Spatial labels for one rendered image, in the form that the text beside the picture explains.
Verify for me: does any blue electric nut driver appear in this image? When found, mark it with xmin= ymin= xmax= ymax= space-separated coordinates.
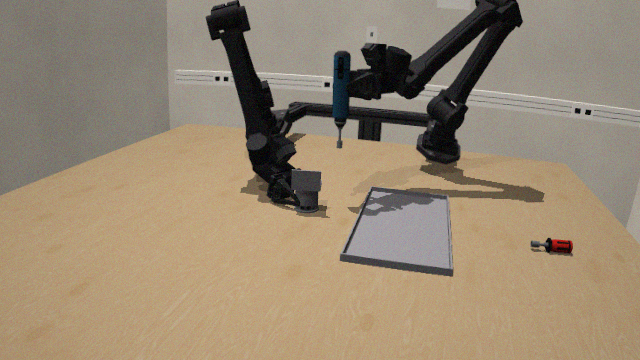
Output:
xmin=332 ymin=51 xmax=351 ymax=148

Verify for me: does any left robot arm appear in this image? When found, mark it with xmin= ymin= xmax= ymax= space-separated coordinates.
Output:
xmin=357 ymin=0 xmax=523 ymax=156

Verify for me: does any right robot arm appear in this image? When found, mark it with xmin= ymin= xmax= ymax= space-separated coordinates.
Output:
xmin=206 ymin=0 xmax=297 ymax=180

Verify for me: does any red-handled nut driver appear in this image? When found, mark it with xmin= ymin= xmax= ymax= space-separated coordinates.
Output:
xmin=530 ymin=238 xmax=573 ymax=253

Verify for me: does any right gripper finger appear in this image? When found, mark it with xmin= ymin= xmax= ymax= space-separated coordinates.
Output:
xmin=273 ymin=178 xmax=300 ymax=207

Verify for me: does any grey metal bracket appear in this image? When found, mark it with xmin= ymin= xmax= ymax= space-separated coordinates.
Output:
xmin=291 ymin=169 xmax=322 ymax=192

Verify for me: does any grey cylinder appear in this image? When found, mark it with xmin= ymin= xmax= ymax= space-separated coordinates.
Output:
xmin=294 ymin=190 xmax=319 ymax=213

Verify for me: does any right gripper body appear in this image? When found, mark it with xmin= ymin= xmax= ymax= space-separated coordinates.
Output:
xmin=263 ymin=170 xmax=292 ymax=201

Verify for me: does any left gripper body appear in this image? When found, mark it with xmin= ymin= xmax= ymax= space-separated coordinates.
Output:
xmin=352 ymin=70 xmax=388 ymax=100

